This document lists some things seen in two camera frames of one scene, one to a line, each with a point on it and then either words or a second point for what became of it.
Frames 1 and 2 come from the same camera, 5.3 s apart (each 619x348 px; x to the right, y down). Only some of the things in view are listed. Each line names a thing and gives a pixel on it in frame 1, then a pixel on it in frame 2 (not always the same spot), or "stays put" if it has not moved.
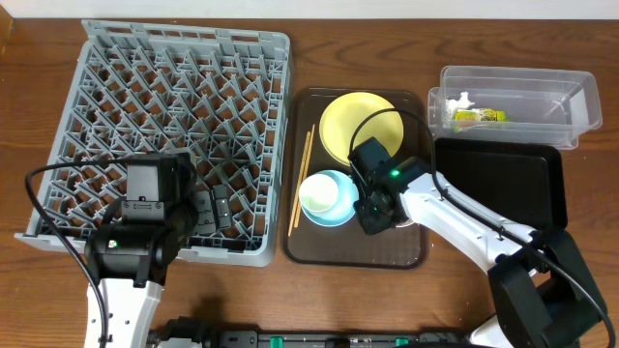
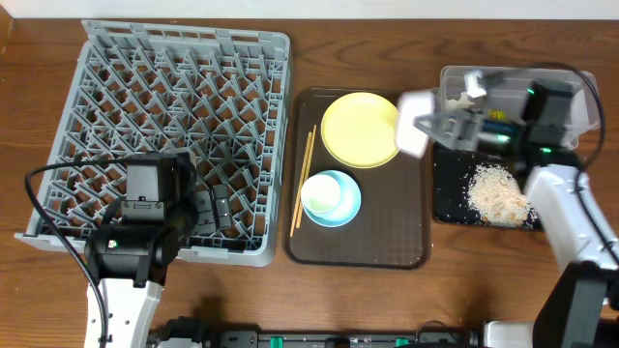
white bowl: (404, 223) to (411, 103)
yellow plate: (342, 117) stays put
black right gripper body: (372, 219) to (502, 137)
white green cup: (318, 192) stays put
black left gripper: (213, 209) stays put
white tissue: (458, 104) stays put
